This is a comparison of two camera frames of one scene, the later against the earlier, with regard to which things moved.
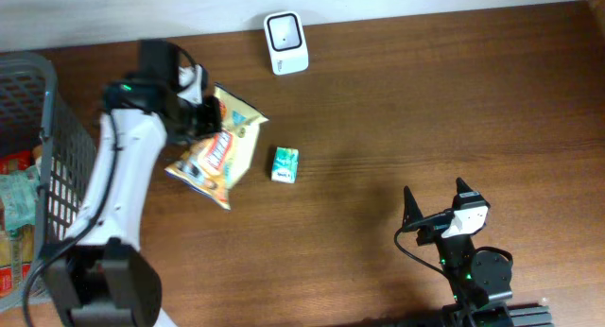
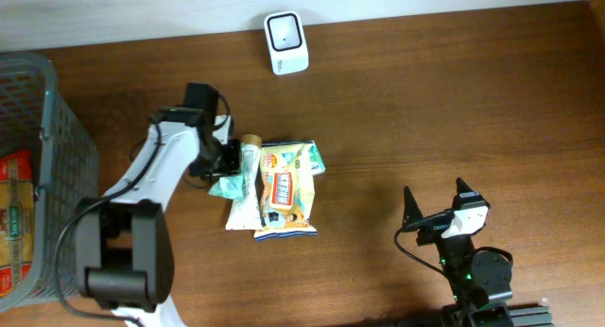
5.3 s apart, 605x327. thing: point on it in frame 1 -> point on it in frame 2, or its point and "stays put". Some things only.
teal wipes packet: x=19 y=194 -> x=228 y=186
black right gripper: x=435 y=223 stays put
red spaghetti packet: x=16 y=246 stays put
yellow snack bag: x=216 y=163 -> x=286 y=191
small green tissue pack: x=285 y=164 -> x=317 y=163
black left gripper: x=208 y=119 -> x=233 y=156
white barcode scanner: x=286 y=42 stays put
